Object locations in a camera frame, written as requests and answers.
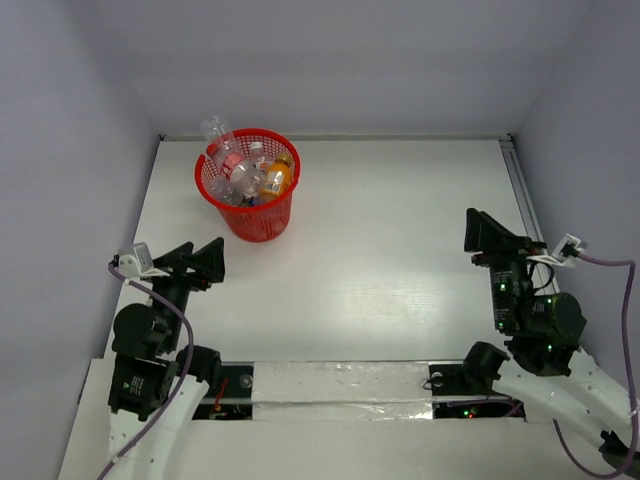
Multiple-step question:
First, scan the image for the red label cola bottle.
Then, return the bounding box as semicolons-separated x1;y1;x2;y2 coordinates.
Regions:
210;143;266;197

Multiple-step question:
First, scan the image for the white orange label bottle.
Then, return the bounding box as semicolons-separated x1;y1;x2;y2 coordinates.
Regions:
249;141;274;172

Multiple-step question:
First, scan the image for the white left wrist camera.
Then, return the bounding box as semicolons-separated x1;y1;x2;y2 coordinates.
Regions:
115;242;169;279

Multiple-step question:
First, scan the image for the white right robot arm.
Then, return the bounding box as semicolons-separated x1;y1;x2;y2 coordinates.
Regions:
460;208;639;479

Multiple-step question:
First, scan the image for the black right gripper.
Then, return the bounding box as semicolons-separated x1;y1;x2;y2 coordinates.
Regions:
460;205;543;330

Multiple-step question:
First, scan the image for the red mesh plastic bin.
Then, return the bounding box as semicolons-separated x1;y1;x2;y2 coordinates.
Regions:
194;128;301;243

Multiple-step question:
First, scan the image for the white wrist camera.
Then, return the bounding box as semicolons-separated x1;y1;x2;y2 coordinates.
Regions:
115;242;169;279
532;234;588;268

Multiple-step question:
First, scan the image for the aluminium rail on right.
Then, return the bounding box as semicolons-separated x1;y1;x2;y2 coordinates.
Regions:
498;133;566;301

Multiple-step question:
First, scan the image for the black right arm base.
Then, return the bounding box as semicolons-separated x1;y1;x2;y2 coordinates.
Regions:
422;362;526;420

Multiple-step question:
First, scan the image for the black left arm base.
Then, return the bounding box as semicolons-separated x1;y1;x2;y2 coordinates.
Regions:
193;363;254;421

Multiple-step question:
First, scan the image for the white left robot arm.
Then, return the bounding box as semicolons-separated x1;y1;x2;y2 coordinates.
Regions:
99;237;227;479

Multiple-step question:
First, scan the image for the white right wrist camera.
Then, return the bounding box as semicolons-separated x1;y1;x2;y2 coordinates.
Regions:
532;234;588;268

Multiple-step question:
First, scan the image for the large clear plastic bottle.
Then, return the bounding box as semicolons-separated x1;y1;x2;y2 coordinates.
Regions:
201;115;244;207

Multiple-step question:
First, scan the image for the orange juice bottle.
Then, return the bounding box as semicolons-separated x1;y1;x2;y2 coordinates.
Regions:
259;153;294;203

